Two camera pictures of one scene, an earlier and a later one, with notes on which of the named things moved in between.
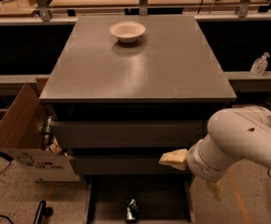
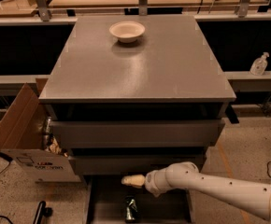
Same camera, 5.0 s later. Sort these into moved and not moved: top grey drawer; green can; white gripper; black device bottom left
Moved: white gripper
Not moved: top grey drawer; black device bottom left; green can
